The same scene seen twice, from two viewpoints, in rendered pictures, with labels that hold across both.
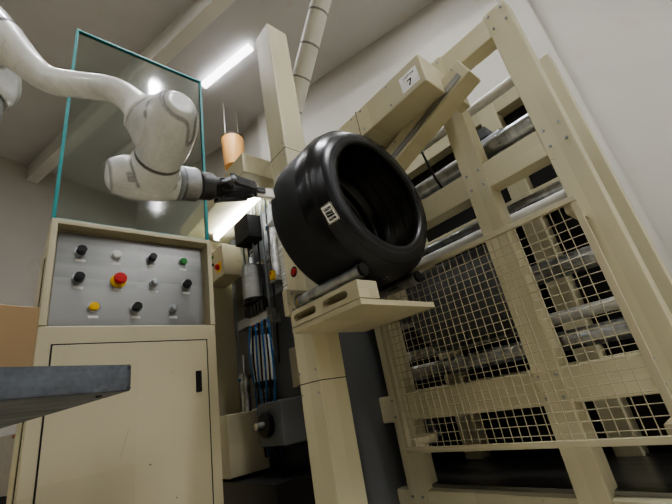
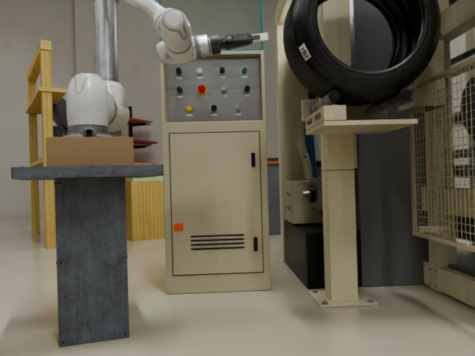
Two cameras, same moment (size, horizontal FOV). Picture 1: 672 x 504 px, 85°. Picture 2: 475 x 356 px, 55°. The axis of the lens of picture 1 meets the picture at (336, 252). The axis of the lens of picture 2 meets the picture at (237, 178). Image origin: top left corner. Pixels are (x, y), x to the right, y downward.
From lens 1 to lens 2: 1.05 m
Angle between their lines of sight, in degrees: 46
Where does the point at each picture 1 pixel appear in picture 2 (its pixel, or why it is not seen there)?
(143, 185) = (174, 59)
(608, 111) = not seen: outside the picture
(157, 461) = (228, 203)
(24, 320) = (128, 143)
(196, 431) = (251, 191)
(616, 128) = not seen: outside the picture
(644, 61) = not seen: outside the picture
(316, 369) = (326, 162)
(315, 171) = (297, 13)
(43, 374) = (131, 168)
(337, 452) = (335, 221)
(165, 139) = (171, 41)
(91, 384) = (148, 172)
